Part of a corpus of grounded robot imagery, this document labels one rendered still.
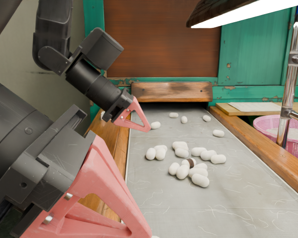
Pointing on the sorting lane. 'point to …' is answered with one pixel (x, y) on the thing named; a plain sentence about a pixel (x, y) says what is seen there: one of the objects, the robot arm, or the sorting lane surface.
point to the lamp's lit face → (250, 12)
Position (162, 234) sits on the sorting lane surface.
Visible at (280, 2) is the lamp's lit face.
